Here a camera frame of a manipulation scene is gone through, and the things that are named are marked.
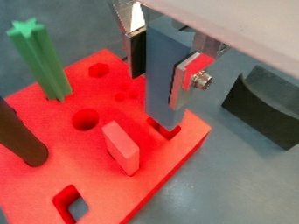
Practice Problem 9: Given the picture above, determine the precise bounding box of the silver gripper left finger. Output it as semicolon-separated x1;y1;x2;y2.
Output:
107;0;145;79

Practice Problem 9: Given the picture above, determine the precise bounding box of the black curved fixture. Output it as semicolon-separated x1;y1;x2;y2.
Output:
221;66;299;150

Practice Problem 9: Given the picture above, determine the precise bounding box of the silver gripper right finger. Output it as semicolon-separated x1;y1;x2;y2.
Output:
168;32;226;110

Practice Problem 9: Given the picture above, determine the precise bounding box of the blue arch block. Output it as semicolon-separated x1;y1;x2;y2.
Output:
144;24;196;131

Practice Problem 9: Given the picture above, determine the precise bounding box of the red rectangular block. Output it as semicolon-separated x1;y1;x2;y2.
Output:
101;121;140;176

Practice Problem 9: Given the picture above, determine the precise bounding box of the brown cylinder peg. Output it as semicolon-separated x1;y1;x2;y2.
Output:
0;97;49;167

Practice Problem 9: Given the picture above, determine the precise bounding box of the green star peg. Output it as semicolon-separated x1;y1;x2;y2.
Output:
6;18;71;102

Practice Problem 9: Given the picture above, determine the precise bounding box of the red shape sorter base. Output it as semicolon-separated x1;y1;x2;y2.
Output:
0;50;210;224

